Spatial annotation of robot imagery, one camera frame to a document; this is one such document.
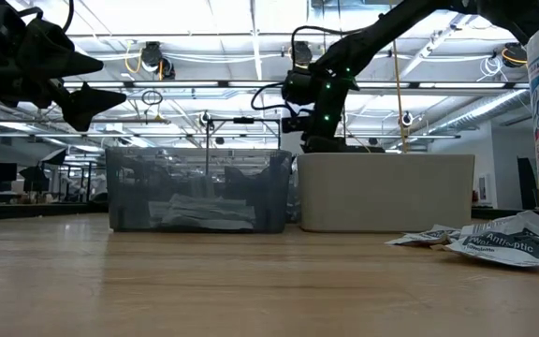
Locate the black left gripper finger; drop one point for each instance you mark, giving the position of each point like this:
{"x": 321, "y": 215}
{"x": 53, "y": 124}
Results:
{"x": 77, "y": 65}
{"x": 89, "y": 100}

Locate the antiseptic towelette packet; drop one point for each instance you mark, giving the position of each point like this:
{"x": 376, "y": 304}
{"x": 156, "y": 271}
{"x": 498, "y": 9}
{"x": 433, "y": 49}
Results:
{"x": 503, "y": 245}
{"x": 424, "y": 238}
{"x": 527, "y": 220}

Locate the grey ceiling pipe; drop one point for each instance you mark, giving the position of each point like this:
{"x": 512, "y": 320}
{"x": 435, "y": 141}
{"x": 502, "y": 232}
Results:
{"x": 124, "y": 121}

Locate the white pillar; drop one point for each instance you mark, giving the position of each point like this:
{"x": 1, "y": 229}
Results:
{"x": 290, "y": 142}

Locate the black flat distant monitor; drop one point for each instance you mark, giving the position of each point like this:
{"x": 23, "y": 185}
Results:
{"x": 372, "y": 150}

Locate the black studio softbox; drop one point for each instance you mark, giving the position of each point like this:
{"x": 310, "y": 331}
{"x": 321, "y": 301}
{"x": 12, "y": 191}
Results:
{"x": 55, "y": 156}

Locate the small black ceiling reel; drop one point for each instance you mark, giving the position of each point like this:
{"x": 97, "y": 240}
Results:
{"x": 406, "y": 119}
{"x": 204, "y": 118}

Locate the long linear ceiling light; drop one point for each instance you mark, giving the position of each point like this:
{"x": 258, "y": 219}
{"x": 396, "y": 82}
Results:
{"x": 180, "y": 84}

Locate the dark translucent plastic bin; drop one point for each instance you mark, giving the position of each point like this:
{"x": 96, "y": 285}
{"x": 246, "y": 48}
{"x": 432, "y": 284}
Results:
{"x": 129, "y": 196}
{"x": 294, "y": 206}

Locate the grey plastic bin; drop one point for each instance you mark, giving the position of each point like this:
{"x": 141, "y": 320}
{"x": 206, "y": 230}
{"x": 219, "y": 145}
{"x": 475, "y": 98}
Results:
{"x": 382, "y": 196}

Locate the small red distant object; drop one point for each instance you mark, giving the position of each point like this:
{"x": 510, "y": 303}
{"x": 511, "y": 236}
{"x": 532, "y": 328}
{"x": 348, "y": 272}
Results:
{"x": 472, "y": 196}

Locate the black upright panel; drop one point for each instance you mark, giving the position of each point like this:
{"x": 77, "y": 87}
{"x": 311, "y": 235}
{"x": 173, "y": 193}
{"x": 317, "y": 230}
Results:
{"x": 527, "y": 185}

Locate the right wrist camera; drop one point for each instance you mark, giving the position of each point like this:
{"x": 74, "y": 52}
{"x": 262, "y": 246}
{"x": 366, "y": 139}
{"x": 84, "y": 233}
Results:
{"x": 296, "y": 125}

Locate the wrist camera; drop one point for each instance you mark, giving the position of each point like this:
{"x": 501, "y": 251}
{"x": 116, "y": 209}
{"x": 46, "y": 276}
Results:
{"x": 296, "y": 125}
{"x": 45, "y": 39}

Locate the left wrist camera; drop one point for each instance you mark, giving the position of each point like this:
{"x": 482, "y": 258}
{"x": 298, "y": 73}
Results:
{"x": 45, "y": 39}

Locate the black frame workstation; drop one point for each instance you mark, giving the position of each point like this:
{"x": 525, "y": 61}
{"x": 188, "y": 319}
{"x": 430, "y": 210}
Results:
{"x": 88, "y": 185}

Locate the black overhead camera gantry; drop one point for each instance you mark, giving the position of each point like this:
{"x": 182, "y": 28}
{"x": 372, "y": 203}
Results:
{"x": 243, "y": 120}

